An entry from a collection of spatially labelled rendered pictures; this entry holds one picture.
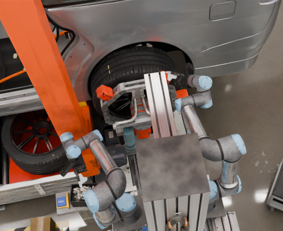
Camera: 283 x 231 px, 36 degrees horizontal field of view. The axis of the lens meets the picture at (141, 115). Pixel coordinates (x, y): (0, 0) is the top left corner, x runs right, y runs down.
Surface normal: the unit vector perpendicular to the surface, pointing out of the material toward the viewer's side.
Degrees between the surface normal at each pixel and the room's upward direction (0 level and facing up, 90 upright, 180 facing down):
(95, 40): 90
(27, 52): 90
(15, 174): 0
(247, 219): 0
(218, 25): 90
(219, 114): 0
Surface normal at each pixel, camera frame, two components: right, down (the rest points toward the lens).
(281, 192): -0.07, -0.51
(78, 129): 0.18, 0.84
